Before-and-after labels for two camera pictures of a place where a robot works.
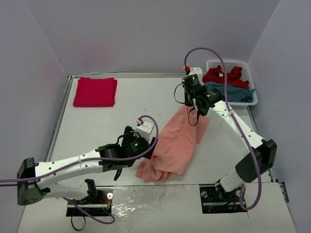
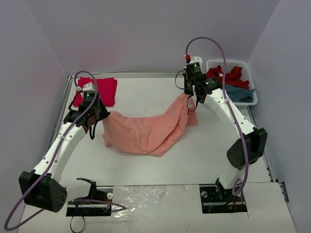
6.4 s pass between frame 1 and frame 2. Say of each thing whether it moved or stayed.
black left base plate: stayed
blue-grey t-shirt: stayed
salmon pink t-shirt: moved
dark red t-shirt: stayed
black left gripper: moved
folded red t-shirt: stayed
